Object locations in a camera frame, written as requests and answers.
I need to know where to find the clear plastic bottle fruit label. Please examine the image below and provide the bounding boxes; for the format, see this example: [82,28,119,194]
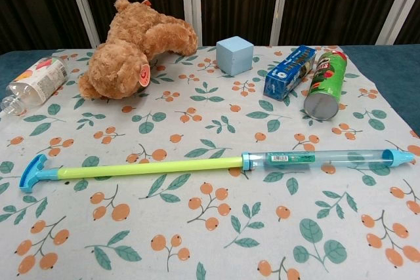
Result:
[0,56,69,116]

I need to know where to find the floral print tablecloth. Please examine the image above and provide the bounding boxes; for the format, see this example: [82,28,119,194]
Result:
[0,45,420,280]

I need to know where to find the blue cookie box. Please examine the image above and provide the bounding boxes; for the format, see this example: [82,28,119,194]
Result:
[263,45,318,100]

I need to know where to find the light blue foam cube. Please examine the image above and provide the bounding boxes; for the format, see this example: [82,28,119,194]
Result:
[216,35,254,76]

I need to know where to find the green chips can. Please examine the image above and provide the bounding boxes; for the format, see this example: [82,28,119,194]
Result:
[303,49,348,121]

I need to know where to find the green and blue toy stick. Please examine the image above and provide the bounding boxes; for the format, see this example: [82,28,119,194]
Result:
[18,148,415,195]

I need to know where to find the brown plush teddy bear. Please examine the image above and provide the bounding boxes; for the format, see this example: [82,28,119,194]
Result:
[77,0,199,100]

